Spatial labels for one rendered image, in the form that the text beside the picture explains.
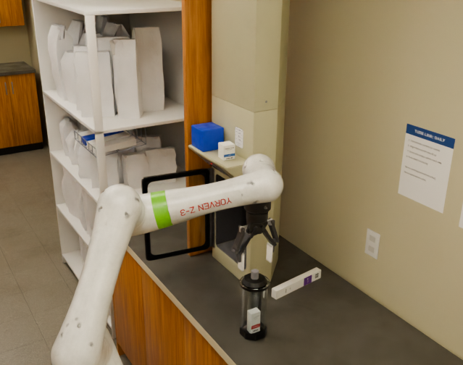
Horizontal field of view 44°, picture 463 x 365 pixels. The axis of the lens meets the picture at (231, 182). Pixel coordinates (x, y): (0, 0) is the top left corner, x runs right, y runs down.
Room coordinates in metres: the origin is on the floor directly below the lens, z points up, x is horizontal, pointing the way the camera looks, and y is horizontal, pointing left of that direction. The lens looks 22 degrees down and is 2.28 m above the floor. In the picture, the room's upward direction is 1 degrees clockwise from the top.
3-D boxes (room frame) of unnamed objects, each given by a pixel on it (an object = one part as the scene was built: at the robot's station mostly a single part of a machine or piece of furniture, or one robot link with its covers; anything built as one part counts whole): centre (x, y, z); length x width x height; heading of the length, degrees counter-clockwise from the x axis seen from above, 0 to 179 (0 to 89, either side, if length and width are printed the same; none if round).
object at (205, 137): (2.25, 0.10, 1.56); 0.10 x 0.10 x 0.09; 32
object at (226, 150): (2.12, 0.02, 1.54); 0.05 x 0.05 x 0.06; 26
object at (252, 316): (1.76, -0.09, 1.06); 0.11 x 0.11 x 0.21
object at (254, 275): (1.76, -0.09, 1.18); 0.09 x 0.09 x 0.07
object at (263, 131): (2.26, -0.10, 1.33); 0.32 x 0.25 x 0.77; 32
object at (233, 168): (2.17, 0.05, 1.46); 0.32 x 0.12 x 0.10; 32
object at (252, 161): (1.76, -0.09, 1.58); 0.13 x 0.11 x 0.14; 8
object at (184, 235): (2.26, 0.23, 1.19); 0.30 x 0.01 x 0.40; 114
